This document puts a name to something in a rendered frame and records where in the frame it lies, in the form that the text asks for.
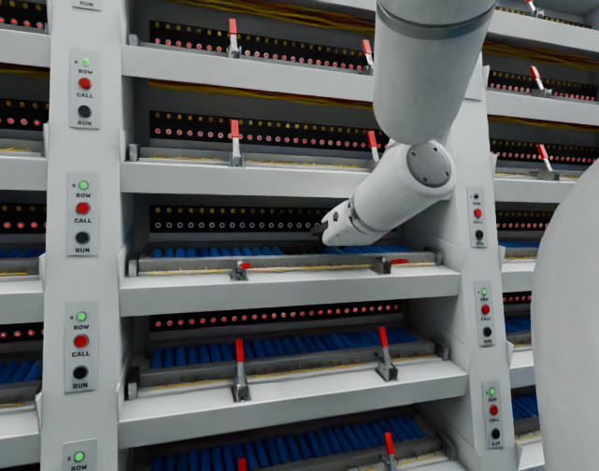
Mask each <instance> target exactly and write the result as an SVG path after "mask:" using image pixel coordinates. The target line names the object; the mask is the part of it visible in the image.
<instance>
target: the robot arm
mask: <svg viewBox="0 0 599 471"><path fill-rule="evenodd" d="M496 3H497V0H377V9H376V29H375V50H374V75H373V108H374V113H375V117H376V119H377V122H378V125H379V126H380V128H381V130H382V131H383V132H384V133H385V135H387V136H388V137H389V138H390V141H389V143H388V146H387V148H386V149H385V152H384V154H383V156H382V158H381V160H380V162H379V163H378V165H377V167H376V168H375V170H374V171H373V172H372V173H371V174H370V175H369V176H368V177H367V178H366V179H365V180H364V181H363V182H362V183H361V184H360V185H359V186H358V187H357V188H356V189H355V190H354V191H353V192H352V193H351V195H350V196H349V200H348V201H346V202H344V203H342V204H340V205H339V206H337V207H335V208H334V209H332V210H331V211H330V212H329V213H328V214H327V215H325V216H324V218H323V219H322V220H321V223H322V224H321V225H319V226H316V227H313V228H311V229H310V231H311V235H312V236H319V237H320V238H319V241H320V245H321V249H322V250H326V249H327V248H328V247H330V246H339V248H340V249H341V250H343V249H344V248H346V247H347V246H365V245H371V244H373V243H374V242H376V241H377V240H379V239H380V238H382V237H383V236H384V235H386V234H387V233H388V232H390V231H391V230H392V229H393V228H395V227H397V226H398V225H400V224H401V223H403V222H405V221H407V220H408V219H410V218H412V217H413V216H415V215H417V214H418V213H420V212H421V211H423V210H425V209H426V208H427V207H429V206H431V205H432V204H434V203H435V202H437V201H439V200H440V199H442V198H443V197H445V196H446V195H448V194H449V193H450V192H451V191H452V189H453V188H454V185H455V182H456V177H457V173H456V167H455V163H454V162H453V160H452V158H451V156H450V154H449V153H448V151H447V150H446V149H445V148H444V147H445V144H446V142H447V139H448V136H449V131H450V129H451V126H452V124H453V122H454V120H455V119H456V117H457V115H458V113H459V110H460V108H461V105H462V103H463V100H464V97H465V94H466V91H467V88H468V86H469V83H470V80H471V78H472V75H473V72H474V69H475V67H476V64H477V61H478V56H479V54H480V51H481V48H482V45H483V42H484V39H485V36H486V34H487V31H488V28H489V25H490V22H491V19H492V14H493V12H494V9H495V6H496ZM531 333H532V348H533V358H534V368H535V387H536V397H537V407H538V415H539V422H540V431H541V438H542V447H543V454H544V462H545V470H546V471H599V158H598V159H597V160H596V161H595V162H594V163H593V164H592V165H591V166H590V167H589V168H588V169H587V170H586V171H585V172H584V173H583V174H582V175H581V176H580V178H579V179H578V181H577V182H576V183H575V185H574V186H573V187H572V189H571V190H570V191H569V193H568V194H567V195H566V197H565V198H564V199H563V201H562V202H561V203H560V204H559V205H558V207H557V208H556V210H555V212H554V214H553V216H552V218H551V220H550V222H549V225H548V227H547V229H546V231H545V234H544V235H543V237H542V239H541V241H540V245H539V249H538V253H537V256H536V261H535V268H534V273H533V286H532V299H531Z"/></svg>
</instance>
